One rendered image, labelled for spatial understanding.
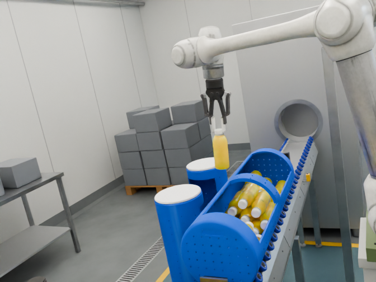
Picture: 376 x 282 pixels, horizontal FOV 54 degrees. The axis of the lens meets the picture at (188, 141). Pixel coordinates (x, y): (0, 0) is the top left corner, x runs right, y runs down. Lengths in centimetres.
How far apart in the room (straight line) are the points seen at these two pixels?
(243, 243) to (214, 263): 15
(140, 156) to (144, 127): 44
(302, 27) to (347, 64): 27
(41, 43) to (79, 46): 71
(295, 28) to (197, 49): 35
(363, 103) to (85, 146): 478
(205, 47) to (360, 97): 56
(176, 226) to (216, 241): 82
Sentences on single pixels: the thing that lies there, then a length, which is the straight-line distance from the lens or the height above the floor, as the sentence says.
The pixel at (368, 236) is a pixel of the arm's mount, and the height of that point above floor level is 106.
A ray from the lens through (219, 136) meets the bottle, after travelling 161.
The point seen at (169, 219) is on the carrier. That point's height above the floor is 94.
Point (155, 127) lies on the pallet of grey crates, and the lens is 499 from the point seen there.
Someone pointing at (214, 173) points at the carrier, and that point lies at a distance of 254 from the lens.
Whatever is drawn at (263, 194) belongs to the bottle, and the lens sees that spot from 171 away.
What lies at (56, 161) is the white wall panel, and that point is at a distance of 519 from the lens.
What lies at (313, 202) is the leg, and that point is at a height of 43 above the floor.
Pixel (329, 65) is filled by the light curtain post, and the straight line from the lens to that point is 247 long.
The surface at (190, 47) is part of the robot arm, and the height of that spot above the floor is 181.
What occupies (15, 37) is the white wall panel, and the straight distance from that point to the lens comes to 508.
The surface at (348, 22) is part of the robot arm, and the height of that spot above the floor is 179.
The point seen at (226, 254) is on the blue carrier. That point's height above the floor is 111.
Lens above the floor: 177
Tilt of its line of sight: 12 degrees down
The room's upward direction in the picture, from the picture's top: 11 degrees counter-clockwise
